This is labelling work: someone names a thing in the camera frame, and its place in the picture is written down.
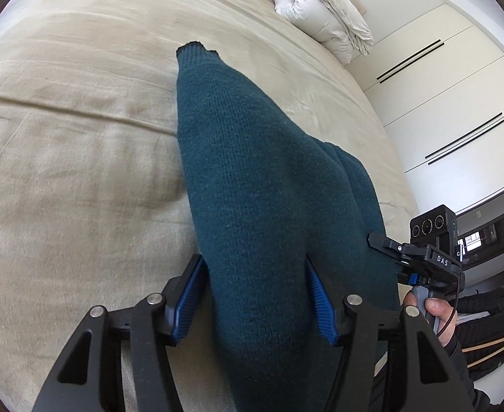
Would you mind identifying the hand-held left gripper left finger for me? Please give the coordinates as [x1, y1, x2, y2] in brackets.
[32, 254, 210, 412]

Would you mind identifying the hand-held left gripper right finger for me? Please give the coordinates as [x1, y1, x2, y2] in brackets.
[306, 255, 471, 412]

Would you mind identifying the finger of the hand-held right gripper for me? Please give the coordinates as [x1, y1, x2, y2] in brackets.
[366, 231, 427, 265]
[395, 261, 425, 287]

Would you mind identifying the dark teal knit sweater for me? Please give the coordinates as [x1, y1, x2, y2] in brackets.
[175, 42, 401, 412]

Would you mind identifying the person's right forearm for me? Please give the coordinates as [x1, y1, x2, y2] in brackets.
[443, 330, 504, 412]

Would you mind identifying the person's right hand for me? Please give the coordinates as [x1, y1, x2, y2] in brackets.
[423, 297, 459, 345]

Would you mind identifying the person's black jacket torso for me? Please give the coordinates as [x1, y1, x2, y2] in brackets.
[454, 287, 504, 382]

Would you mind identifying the white wardrobe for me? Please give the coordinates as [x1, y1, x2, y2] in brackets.
[355, 0, 504, 217]

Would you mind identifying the bed with beige sheet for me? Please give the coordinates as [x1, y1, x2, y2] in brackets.
[0, 0, 420, 412]

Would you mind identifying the white folded duvet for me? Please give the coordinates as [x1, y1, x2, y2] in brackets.
[273, 0, 375, 66]

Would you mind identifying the black cable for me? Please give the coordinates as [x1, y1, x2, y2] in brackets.
[436, 294, 459, 337]

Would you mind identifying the black wardrobe handle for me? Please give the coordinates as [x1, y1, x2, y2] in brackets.
[428, 119, 504, 165]
[425, 113, 503, 159]
[376, 39, 442, 80]
[380, 43, 447, 83]

